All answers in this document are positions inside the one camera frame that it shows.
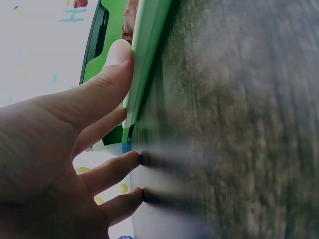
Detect green plastic box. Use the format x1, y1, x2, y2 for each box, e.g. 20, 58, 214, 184
79, 0, 180, 145

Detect person's left hand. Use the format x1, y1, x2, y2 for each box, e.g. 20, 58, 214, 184
0, 39, 145, 239

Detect brown food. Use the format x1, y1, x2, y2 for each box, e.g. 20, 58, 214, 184
121, 0, 139, 46

